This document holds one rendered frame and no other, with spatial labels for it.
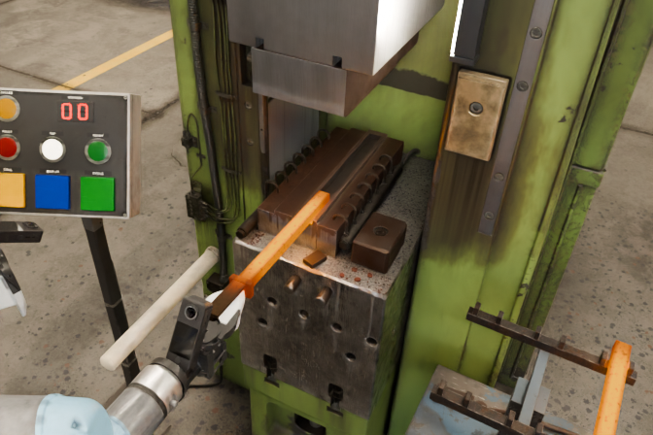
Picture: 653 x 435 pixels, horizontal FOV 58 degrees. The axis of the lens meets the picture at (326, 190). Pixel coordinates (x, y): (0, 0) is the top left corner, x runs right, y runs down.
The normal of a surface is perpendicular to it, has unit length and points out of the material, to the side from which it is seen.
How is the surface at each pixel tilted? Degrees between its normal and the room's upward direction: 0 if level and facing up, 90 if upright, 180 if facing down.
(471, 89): 90
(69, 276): 0
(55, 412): 17
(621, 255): 0
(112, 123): 60
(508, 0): 90
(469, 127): 90
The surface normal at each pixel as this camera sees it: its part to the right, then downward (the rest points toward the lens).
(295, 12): -0.44, 0.52
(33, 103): 0.00, 0.11
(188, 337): -0.31, 0.00
